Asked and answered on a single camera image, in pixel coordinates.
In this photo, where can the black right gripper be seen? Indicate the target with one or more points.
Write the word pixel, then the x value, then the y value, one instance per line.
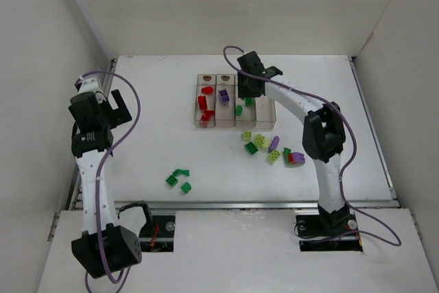
pixel 250 88

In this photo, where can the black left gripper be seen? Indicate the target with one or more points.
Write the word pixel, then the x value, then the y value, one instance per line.
pixel 120 111

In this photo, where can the green small lego brick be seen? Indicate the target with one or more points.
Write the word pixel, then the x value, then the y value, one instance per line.
pixel 249 101

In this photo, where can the red arch lego brick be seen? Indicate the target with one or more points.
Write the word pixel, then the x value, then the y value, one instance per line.
pixel 208 90

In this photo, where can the red large lego brick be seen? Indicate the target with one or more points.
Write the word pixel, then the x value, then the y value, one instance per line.
pixel 206 117

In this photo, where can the green arch lego piece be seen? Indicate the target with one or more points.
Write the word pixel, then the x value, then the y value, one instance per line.
pixel 179 172

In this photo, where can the green square lego plate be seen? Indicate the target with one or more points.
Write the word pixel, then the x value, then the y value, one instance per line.
pixel 171 180

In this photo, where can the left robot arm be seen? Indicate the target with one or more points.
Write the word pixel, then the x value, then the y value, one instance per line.
pixel 100 220

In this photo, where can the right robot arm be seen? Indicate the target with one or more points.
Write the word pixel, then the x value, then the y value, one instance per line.
pixel 323 133

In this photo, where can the lime lego brick left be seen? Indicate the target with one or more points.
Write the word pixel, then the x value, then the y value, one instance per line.
pixel 247 136

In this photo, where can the lime lego brick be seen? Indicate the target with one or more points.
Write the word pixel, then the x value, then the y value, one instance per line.
pixel 247 136
pixel 261 142
pixel 274 156

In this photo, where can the lime lego brick centre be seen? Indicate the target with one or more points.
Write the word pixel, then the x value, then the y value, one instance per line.
pixel 261 142

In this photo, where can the purple slanted lego piece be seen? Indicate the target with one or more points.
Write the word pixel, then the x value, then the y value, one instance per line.
pixel 274 144

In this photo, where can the lime lego brick lower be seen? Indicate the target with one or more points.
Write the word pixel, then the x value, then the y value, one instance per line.
pixel 274 156

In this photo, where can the purple lego brick right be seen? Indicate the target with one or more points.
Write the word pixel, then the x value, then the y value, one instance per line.
pixel 299 158

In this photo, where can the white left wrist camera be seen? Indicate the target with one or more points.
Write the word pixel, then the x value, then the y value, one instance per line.
pixel 89 84

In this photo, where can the aluminium table edge rail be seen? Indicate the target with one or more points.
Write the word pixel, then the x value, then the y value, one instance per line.
pixel 89 148

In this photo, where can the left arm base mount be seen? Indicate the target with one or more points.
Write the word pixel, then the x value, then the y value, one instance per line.
pixel 141 235

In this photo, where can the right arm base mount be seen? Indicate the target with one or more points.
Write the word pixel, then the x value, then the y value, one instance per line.
pixel 319 233

